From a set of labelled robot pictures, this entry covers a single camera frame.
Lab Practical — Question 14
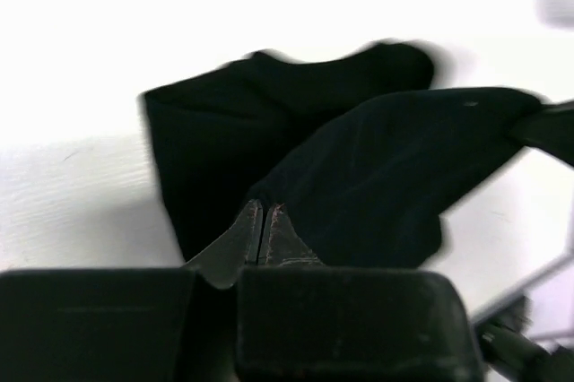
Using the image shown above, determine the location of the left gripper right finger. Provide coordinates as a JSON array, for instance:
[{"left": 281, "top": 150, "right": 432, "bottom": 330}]
[{"left": 235, "top": 205, "right": 484, "bottom": 381}]

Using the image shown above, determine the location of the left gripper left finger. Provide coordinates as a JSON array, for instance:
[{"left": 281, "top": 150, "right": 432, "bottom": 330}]
[{"left": 1, "top": 201, "right": 263, "bottom": 381}]

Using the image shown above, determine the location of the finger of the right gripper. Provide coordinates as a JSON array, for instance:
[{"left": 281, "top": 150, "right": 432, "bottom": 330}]
[{"left": 509, "top": 101, "right": 574, "bottom": 162}]

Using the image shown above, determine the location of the black t shirt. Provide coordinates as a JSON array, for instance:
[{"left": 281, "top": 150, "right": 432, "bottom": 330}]
[{"left": 142, "top": 42, "right": 543, "bottom": 268}]

